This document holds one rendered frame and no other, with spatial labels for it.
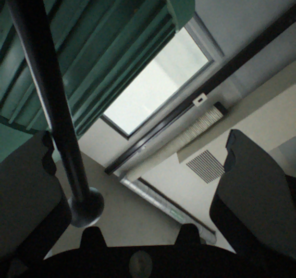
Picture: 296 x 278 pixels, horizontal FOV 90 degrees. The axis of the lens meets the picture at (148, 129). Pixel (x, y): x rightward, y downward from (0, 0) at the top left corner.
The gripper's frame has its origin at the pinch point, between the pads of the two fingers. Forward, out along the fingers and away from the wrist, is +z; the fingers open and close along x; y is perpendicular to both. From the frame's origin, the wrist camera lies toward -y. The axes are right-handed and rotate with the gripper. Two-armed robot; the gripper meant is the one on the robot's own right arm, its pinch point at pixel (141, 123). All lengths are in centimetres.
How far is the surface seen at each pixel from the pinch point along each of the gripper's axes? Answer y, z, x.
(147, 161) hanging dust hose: 120, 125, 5
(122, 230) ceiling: 173, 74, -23
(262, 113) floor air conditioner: 48, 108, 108
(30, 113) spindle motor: 1.0, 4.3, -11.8
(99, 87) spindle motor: -1.3, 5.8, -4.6
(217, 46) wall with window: -3, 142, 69
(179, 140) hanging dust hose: 87, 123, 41
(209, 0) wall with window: -35, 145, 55
